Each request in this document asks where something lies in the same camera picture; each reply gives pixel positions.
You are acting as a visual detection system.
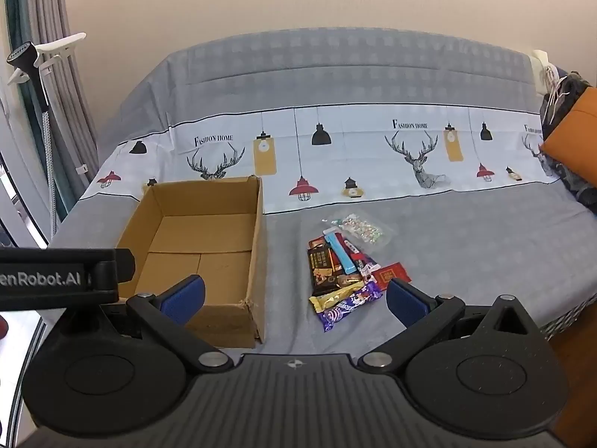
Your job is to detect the white and purple snack packet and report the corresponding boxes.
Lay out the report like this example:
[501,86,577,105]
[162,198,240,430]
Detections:
[358,258,381,284]

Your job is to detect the red and white snack bar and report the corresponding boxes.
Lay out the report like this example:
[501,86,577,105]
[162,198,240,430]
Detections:
[342,237,370,263]

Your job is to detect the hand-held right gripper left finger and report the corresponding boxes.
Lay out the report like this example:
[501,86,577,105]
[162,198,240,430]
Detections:
[99,274,235,373]

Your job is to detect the red snack packet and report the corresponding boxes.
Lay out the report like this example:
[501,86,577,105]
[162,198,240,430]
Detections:
[372,261,414,287]

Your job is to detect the orange pillow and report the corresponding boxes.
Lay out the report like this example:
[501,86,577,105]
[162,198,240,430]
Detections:
[540,86,597,169]

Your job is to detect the dark patterned clothing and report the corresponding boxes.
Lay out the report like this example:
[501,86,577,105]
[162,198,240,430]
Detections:
[540,72,597,212]

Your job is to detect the clear bag of candies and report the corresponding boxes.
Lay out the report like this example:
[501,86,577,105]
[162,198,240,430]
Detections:
[321,213,397,248]

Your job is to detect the brown cardboard box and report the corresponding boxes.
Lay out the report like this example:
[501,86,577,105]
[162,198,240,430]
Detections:
[114,175,269,349]

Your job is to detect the gold snack bar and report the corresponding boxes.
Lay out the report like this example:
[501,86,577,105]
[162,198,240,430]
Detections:
[310,282,365,313]

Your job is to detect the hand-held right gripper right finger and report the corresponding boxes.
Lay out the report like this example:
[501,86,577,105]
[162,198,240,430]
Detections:
[357,278,549,373]

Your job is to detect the white clothes hangers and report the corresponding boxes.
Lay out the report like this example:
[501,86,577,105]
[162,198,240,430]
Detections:
[542,62,568,123]

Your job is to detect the light blue snack bar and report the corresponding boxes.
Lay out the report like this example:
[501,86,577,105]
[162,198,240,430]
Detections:
[325,229,356,274]

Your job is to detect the white garment steamer stand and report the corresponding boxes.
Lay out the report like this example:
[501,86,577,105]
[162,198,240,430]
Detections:
[6,32,88,240]

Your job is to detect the dark brown chocolate packet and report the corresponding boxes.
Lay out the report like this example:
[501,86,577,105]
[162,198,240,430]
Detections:
[306,246,346,289]

